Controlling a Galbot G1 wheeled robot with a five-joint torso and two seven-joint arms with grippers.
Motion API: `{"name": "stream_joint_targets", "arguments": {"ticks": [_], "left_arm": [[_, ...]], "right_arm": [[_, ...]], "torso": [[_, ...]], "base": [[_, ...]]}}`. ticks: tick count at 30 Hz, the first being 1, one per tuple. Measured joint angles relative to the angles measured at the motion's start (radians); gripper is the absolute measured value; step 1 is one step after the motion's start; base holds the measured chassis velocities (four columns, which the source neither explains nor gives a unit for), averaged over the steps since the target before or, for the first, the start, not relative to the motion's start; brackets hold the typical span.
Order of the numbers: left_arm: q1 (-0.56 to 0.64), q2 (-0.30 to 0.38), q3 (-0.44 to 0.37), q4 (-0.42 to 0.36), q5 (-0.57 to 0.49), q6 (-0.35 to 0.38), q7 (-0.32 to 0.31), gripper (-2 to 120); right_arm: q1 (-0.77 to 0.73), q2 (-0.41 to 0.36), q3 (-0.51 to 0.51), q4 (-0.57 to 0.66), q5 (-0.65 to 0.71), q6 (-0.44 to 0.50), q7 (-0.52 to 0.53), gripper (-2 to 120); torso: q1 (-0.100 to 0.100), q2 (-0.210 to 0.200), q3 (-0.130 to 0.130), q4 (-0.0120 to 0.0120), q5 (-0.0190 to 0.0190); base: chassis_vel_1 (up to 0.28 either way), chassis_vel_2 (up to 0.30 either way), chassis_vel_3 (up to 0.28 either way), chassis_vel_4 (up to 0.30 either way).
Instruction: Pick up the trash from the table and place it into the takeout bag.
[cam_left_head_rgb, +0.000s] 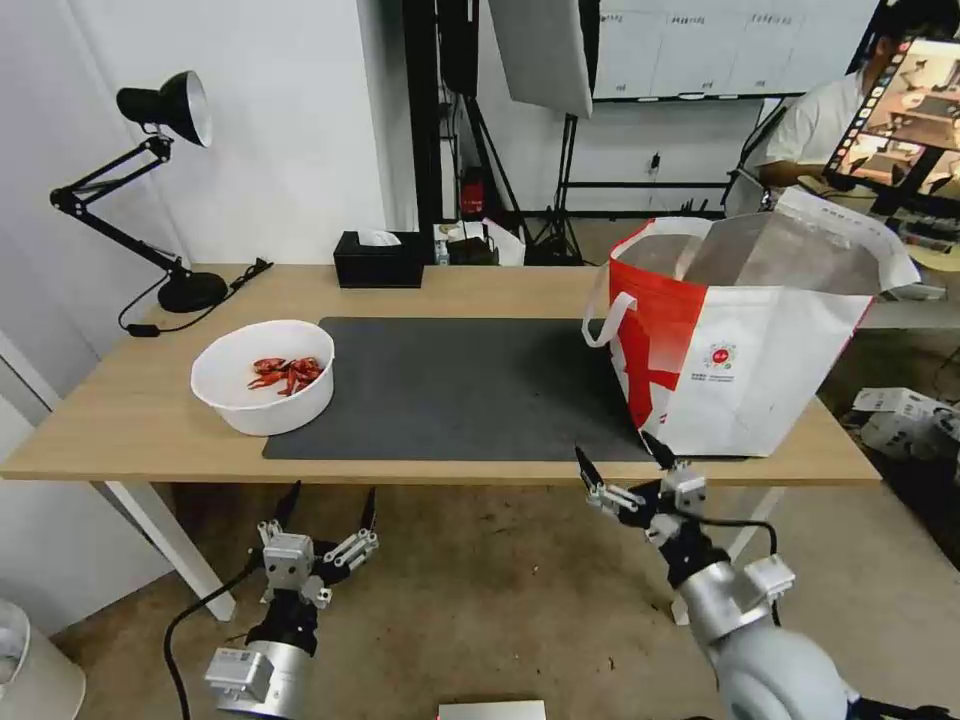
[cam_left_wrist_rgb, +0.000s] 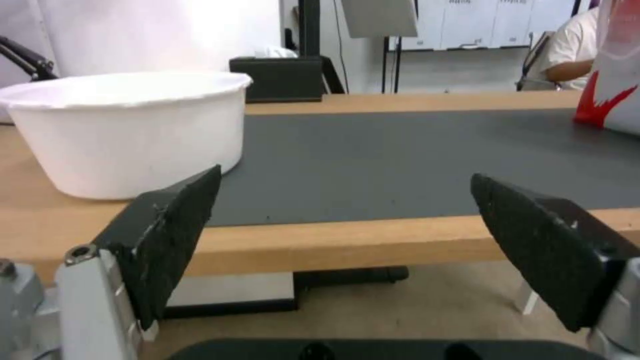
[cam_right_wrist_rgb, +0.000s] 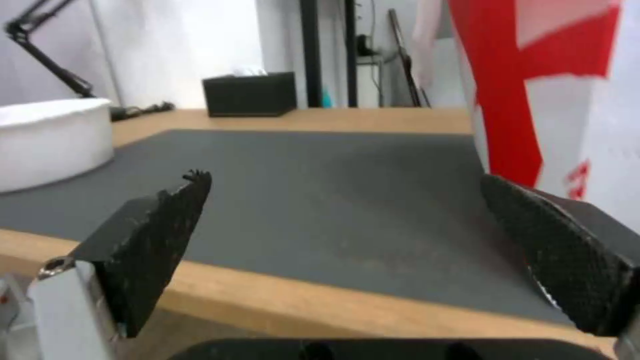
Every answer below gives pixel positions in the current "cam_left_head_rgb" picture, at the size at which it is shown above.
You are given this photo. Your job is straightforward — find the tilted computer monitor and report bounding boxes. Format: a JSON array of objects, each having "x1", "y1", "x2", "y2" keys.
[{"x1": 820, "y1": 31, "x2": 960, "y2": 220}]

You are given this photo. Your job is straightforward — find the black light stand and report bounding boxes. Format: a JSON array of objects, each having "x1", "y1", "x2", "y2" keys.
[{"x1": 522, "y1": 110, "x2": 594, "y2": 268}]

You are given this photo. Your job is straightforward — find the white printed cardboard boxes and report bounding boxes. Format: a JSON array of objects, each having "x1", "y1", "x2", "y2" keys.
[{"x1": 850, "y1": 386, "x2": 960, "y2": 460}]

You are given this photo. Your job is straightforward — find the dark grey desk mat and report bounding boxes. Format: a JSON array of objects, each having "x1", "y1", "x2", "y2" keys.
[{"x1": 261, "y1": 316, "x2": 661, "y2": 463}]

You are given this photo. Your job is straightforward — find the red crayfish shells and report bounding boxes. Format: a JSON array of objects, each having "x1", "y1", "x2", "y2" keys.
[{"x1": 246, "y1": 355, "x2": 326, "y2": 397}]

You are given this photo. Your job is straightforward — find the red canister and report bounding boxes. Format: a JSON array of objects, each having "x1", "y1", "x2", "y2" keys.
[{"x1": 458, "y1": 169, "x2": 490, "y2": 220}]

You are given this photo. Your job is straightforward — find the white bin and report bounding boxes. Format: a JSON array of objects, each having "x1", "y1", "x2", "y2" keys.
[{"x1": 0, "y1": 598, "x2": 88, "y2": 720}]

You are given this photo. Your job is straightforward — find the black desk lamp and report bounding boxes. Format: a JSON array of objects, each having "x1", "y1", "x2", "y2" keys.
[{"x1": 49, "y1": 70, "x2": 229, "y2": 314}]

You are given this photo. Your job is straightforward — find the black lamp cord with switch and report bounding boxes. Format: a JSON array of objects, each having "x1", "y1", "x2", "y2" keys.
[{"x1": 116, "y1": 257, "x2": 274, "y2": 338}]

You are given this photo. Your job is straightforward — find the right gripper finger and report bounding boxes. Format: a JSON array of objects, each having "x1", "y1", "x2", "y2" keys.
[
  {"x1": 573, "y1": 445, "x2": 648, "y2": 520},
  {"x1": 640, "y1": 430, "x2": 696, "y2": 483}
]

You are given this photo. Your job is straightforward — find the black tissue box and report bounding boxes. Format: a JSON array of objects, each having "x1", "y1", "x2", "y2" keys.
[{"x1": 333, "y1": 230, "x2": 426, "y2": 290}]

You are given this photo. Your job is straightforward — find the robot front shell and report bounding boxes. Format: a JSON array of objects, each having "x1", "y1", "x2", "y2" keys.
[{"x1": 437, "y1": 700, "x2": 547, "y2": 720}]

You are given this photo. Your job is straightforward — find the person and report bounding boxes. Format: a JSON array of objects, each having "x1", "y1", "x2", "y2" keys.
[{"x1": 752, "y1": 28, "x2": 901, "y2": 198}]

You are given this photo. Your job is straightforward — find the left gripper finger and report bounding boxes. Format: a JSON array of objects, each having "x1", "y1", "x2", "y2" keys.
[
  {"x1": 257, "y1": 479, "x2": 303, "y2": 553},
  {"x1": 320, "y1": 487, "x2": 382, "y2": 573}
]

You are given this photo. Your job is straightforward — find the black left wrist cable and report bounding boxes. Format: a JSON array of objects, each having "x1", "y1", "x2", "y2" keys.
[{"x1": 163, "y1": 547, "x2": 268, "y2": 720}]

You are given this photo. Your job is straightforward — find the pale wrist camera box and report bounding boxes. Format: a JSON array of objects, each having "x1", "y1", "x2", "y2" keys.
[
  {"x1": 261, "y1": 533, "x2": 314, "y2": 595},
  {"x1": 658, "y1": 460, "x2": 708, "y2": 520}
]

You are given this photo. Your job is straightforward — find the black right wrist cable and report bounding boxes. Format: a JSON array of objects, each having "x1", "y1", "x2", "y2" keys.
[{"x1": 697, "y1": 515, "x2": 783, "y2": 628}]

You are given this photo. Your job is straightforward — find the white softbox light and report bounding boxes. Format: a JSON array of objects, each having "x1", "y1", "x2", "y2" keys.
[{"x1": 487, "y1": 0, "x2": 598, "y2": 119}]

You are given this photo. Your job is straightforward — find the black metal frame post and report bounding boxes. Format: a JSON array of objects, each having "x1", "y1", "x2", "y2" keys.
[{"x1": 403, "y1": 0, "x2": 445, "y2": 265}]

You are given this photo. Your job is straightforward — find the whiteboard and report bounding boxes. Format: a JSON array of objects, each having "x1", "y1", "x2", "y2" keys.
[{"x1": 590, "y1": 0, "x2": 885, "y2": 103}]

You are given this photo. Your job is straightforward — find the white red takeout bag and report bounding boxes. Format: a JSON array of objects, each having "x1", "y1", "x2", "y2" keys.
[{"x1": 581, "y1": 187, "x2": 922, "y2": 460}]

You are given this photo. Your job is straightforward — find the white round bowl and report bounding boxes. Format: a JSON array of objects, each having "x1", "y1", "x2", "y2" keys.
[{"x1": 190, "y1": 319, "x2": 336, "y2": 437}]

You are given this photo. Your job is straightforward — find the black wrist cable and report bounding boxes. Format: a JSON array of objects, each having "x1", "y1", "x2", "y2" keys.
[
  {"x1": 697, "y1": 515, "x2": 783, "y2": 628},
  {"x1": 163, "y1": 547, "x2": 268, "y2": 720}
]

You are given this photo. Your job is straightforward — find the wooden table with white legs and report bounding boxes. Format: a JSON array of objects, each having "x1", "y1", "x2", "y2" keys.
[{"x1": 0, "y1": 261, "x2": 883, "y2": 625}]

